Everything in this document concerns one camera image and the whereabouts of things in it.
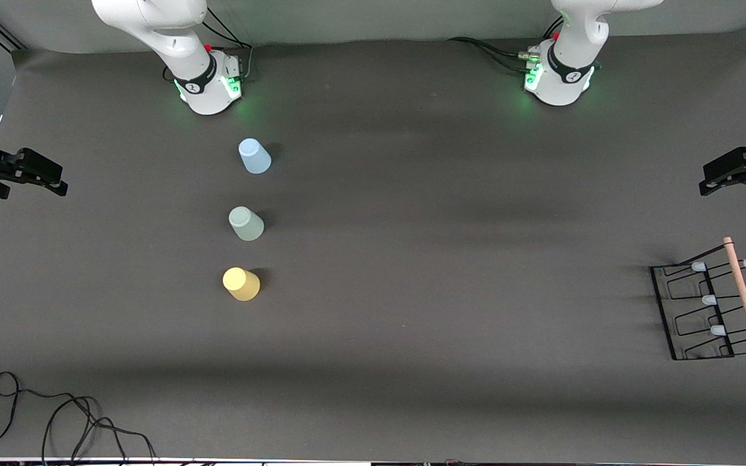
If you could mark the pale green plastic cup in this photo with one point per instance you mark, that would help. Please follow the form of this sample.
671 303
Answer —
246 224

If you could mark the yellow plastic cup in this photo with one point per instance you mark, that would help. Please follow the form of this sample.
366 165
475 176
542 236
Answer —
241 284

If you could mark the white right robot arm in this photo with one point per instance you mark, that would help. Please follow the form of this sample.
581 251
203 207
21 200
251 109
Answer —
153 26

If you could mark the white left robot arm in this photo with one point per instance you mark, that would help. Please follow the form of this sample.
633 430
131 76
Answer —
574 39

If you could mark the pale blue plastic cup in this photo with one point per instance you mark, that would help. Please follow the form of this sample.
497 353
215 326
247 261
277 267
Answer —
255 156

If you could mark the dark grey table mat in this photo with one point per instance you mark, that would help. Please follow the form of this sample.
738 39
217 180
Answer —
476 362

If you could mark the black metal frame rail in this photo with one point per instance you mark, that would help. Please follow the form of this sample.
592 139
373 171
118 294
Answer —
7 35

